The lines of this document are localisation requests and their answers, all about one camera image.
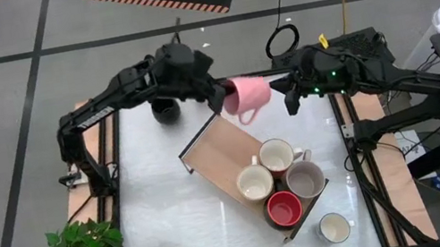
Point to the cream mug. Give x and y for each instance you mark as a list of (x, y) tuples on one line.
[(254, 183)]

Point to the black mug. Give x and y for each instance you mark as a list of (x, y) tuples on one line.
[(165, 110)]

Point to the wooden shelf riser black frame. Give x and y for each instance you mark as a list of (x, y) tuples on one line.
[(216, 156)]

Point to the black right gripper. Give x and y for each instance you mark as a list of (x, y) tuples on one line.
[(320, 74)]

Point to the yellow tag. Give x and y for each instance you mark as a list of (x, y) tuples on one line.
[(323, 40)]

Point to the pink faceted mug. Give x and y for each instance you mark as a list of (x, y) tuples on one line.
[(248, 93)]

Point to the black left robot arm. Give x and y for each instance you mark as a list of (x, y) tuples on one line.
[(96, 115)]

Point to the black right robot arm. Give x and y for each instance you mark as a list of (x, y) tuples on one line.
[(412, 78)]

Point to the red mug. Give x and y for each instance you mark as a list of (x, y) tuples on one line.
[(285, 208)]

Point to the black table frame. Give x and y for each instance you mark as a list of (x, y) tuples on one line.
[(118, 150)]

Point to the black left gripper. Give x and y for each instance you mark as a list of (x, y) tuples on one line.
[(202, 86)]

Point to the grey floral mug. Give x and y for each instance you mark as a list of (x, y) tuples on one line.
[(305, 180)]

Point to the brown base board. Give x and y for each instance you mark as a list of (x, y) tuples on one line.
[(391, 166), (79, 207)]

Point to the white paper sheet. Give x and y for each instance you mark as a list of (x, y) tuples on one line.
[(414, 143)]

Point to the black electronics box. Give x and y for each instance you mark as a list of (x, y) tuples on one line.
[(360, 42)]

